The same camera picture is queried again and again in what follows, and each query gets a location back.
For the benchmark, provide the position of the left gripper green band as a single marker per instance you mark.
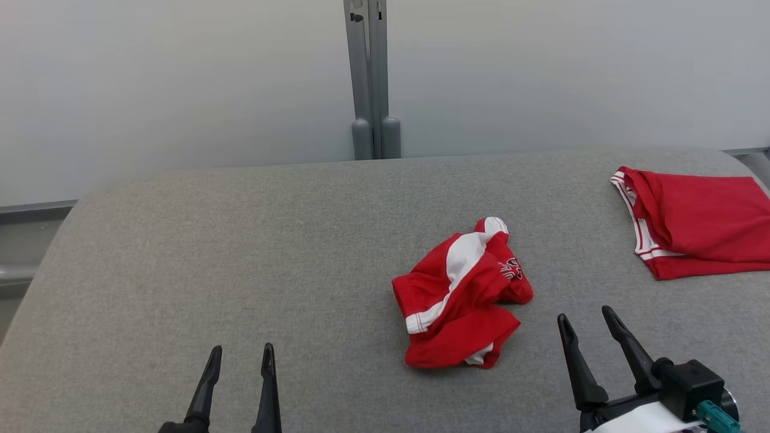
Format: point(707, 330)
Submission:
point(186, 427)

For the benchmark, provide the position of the red basketball jersey number 23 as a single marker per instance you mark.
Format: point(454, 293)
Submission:
point(704, 222)

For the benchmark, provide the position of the grey metal partition post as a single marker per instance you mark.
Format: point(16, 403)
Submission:
point(370, 90)

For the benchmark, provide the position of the grey partition base rail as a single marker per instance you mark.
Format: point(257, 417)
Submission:
point(749, 152)
point(36, 211)

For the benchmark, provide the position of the red shorts white stripes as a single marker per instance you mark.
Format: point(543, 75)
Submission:
point(457, 313)

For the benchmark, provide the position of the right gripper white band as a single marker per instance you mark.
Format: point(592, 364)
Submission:
point(637, 418)

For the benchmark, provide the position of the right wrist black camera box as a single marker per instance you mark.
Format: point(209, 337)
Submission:
point(692, 385)

